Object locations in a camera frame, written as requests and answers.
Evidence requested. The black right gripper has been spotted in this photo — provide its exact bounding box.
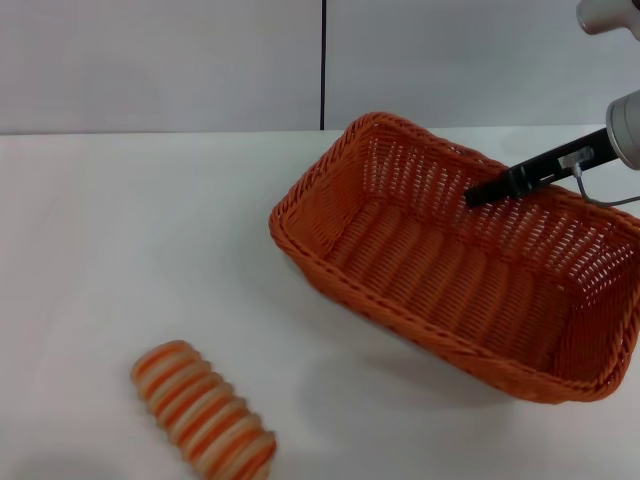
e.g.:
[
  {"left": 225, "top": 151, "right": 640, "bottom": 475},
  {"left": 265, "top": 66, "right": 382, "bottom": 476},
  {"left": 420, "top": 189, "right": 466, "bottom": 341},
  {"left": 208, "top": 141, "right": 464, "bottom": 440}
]
[{"left": 464, "top": 127, "right": 620, "bottom": 208}]

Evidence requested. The orange woven plastic basket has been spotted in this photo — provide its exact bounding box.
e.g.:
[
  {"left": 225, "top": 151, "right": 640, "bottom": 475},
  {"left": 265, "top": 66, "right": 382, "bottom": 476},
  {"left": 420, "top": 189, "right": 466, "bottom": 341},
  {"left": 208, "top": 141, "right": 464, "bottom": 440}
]
[{"left": 268, "top": 112, "right": 640, "bottom": 404}]

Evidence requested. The orange white striped bread toy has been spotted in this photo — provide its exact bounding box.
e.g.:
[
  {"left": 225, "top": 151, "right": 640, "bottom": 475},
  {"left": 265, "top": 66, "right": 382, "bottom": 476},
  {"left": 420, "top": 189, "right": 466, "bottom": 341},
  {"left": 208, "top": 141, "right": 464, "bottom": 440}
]
[{"left": 130, "top": 339, "right": 278, "bottom": 479}]

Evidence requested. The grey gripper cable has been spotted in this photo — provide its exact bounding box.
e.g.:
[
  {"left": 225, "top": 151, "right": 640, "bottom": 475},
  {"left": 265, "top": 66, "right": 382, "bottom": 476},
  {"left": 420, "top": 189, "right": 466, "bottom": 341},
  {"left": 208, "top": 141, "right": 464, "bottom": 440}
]
[{"left": 572, "top": 162, "right": 640, "bottom": 207}]

